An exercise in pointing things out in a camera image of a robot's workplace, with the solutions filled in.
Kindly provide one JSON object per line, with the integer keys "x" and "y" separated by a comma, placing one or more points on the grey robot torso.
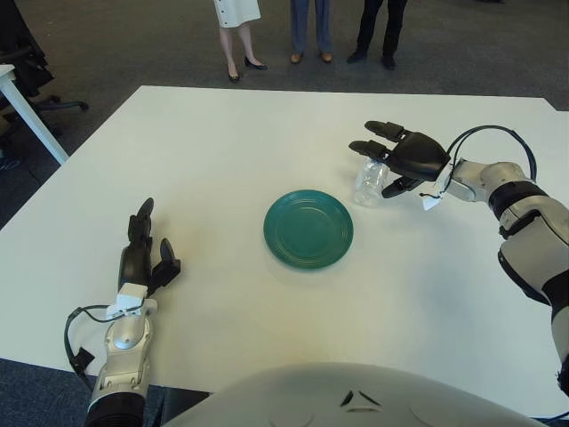
{"x": 347, "y": 396}

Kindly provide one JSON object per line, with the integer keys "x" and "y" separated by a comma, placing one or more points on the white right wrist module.
{"x": 431, "y": 203}

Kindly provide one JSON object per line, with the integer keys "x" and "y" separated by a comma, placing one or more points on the person in white skirt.
{"x": 235, "y": 13}

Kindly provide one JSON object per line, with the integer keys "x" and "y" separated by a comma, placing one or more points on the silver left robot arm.
{"x": 126, "y": 338}

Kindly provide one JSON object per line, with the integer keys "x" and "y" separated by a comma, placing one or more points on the green round plate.
{"x": 308, "y": 229}

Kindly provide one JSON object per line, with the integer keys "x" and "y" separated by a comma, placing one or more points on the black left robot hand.
{"x": 135, "y": 262}

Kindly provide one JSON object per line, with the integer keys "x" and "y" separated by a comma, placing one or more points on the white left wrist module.
{"x": 131, "y": 295}

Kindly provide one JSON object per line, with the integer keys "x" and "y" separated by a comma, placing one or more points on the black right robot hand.
{"x": 418, "y": 155}

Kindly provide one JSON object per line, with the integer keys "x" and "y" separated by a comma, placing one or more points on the black office chair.
{"x": 24, "y": 58}

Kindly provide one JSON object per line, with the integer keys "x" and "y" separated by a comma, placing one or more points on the person in blue jeans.
{"x": 304, "y": 22}

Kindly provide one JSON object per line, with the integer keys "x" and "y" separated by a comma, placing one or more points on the person in black trousers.
{"x": 375, "y": 22}

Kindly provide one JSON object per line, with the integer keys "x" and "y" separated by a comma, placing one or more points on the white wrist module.
{"x": 131, "y": 295}
{"x": 431, "y": 203}

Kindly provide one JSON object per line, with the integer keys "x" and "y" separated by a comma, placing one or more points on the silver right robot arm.
{"x": 533, "y": 213}

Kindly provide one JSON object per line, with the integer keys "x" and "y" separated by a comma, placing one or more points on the clear bottle with blue cap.
{"x": 369, "y": 184}

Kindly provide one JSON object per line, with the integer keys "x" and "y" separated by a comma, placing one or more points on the white side table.
{"x": 26, "y": 115}

